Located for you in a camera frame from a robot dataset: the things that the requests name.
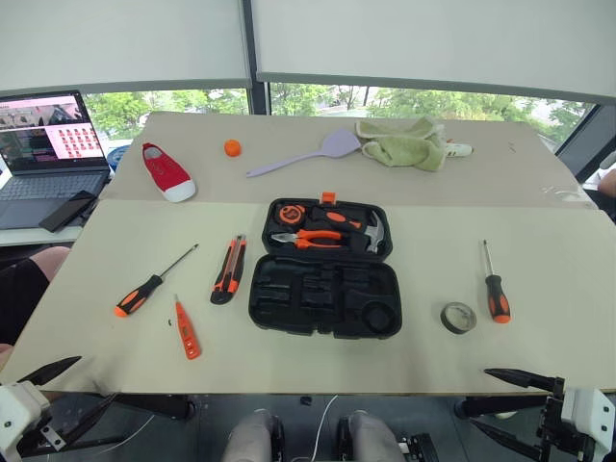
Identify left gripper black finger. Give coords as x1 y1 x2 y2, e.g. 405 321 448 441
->
17 355 83 387
47 393 119 451

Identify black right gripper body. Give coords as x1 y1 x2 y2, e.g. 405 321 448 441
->
540 376 599 462

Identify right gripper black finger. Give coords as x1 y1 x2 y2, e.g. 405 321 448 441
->
469 418 550 462
483 368 559 393

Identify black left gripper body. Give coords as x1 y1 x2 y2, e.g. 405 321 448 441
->
16 413 67 458

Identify orange black screwdriver thick shaft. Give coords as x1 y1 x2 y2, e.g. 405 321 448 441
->
482 239 513 324

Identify black tape roll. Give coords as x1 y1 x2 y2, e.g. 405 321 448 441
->
439 301 478 336

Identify orange black screwdriver thin shaft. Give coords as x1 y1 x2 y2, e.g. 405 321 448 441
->
114 244 200 319

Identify orange voltage tester pen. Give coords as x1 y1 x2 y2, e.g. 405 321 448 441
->
173 294 202 361

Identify orange black utility knife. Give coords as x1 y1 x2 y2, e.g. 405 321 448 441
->
210 234 247 306

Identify black tool case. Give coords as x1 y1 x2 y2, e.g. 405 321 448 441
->
247 192 403 341

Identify seated person in black shorts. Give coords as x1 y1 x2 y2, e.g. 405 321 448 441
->
0 245 72 372

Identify black device with white plug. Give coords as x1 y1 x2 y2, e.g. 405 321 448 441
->
396 432 440 462

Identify grey rounded robot right leg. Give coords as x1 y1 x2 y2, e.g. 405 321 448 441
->
336 409 406 462

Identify grey rounded robot leg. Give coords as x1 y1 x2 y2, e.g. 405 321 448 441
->
336 409 406 462
221 408 286 462

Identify black smartphone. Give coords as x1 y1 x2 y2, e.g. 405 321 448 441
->
38 190 100 234

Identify grey rounded robot left leg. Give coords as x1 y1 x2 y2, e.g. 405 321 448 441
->
221 408 286 462

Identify clear tape strip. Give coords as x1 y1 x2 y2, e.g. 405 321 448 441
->
540 184 586 204

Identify person in white shirt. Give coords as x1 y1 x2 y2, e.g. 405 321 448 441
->
580 151 616 223

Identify open grey laptop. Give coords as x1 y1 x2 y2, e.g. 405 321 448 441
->
0 90 114 231

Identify blue round object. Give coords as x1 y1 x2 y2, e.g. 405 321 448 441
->
106 143 132 172

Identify red canvas shoe white toe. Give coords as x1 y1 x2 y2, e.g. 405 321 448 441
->
141 141 197 204

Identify white orange plastic gadget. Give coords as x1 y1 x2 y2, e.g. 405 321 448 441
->
443 138 475 160

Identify light green towel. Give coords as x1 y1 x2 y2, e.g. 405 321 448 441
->
355 116 447 173

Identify orange black tape measure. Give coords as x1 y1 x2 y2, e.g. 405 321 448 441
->
277 203 305 226

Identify lilac silicone spatula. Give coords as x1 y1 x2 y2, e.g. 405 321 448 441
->
245 127 363 179

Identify narrow white roller blind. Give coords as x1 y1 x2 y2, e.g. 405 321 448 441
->
0 0 253 96

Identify wide white roller blind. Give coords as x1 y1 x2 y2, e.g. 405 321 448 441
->
251 0 616 106

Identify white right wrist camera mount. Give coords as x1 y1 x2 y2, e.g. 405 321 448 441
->
560 386 616 454

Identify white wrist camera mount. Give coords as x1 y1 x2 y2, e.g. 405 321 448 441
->
0 382 52 451
560 386 616 454

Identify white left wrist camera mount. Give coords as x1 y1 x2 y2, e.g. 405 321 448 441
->
0 382 52 451

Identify thin white cable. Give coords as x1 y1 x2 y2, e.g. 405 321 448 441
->
310 395 340 462

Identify hammer with orange black handle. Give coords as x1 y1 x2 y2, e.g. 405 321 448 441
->
310 206 385 255

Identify pliers with orange handles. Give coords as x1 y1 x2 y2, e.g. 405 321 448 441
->
270 229 346 250

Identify dark window frame post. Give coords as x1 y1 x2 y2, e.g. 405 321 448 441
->
240 0 271 116

